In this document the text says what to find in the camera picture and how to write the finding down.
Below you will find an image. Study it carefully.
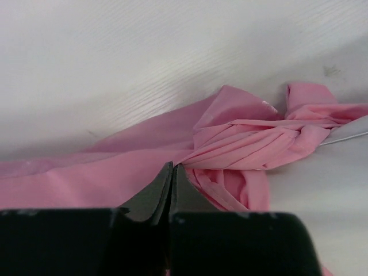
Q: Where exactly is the pink floral pillowcase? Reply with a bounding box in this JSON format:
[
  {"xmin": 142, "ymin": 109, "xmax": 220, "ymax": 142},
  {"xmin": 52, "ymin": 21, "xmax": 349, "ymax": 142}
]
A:
[{"xmin": 0, "ymin": 80, "xmax": 368, "ymax": 276}]

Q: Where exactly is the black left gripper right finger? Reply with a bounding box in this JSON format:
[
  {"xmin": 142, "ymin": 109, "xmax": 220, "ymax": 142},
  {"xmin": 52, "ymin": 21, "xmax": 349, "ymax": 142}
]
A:
[{"xmin": 171, "ymin": 164, "xmax": 219, "ymax": 214}]

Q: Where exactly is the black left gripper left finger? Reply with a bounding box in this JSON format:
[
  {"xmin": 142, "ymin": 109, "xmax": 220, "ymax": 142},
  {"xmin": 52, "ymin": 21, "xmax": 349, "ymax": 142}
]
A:
[{"xmin": 119, "ymin": 162, "xmax": 174, "ymax": 225}]

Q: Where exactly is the white pillow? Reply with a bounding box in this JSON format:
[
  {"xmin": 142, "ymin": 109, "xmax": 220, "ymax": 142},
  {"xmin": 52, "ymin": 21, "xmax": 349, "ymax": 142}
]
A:
[{"xmin": 320, "ymin": 116, "xmax": 368, "ymax": 146}]

